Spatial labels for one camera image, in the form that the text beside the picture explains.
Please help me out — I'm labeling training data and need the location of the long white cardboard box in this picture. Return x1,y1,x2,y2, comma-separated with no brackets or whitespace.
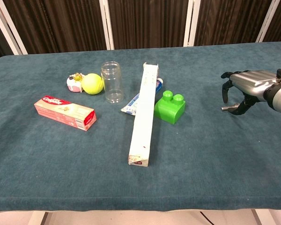
127,62,160,168

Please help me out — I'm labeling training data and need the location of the black cable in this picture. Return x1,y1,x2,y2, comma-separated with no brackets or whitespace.
200,211,216,225

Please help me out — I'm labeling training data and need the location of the blue white toothpaste tube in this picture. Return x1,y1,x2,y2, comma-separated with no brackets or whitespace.
120,77,164,116

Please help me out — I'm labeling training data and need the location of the green plastic building block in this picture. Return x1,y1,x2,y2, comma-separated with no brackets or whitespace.
154,90,186,125

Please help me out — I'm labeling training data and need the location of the yellow tennis ball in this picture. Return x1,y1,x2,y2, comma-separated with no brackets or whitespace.
81,73,104,96

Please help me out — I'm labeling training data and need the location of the teal table cloth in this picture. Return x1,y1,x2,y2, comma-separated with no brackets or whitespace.
0,41,281,214

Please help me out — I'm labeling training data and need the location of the pink white cupcake toy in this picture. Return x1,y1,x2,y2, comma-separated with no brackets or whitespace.
66,72,85,93

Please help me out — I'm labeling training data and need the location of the clear plastic jar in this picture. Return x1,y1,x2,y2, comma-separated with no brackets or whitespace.
100,61,125,104

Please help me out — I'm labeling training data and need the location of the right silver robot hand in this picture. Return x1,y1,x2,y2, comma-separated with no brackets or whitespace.
220,68,281,116

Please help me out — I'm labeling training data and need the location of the red Colgate toothpaste box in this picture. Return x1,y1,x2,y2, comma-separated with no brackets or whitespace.
34,95,97,132

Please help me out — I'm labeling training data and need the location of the dark folding screen white frame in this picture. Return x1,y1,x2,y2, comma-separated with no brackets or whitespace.
0,0,281,63

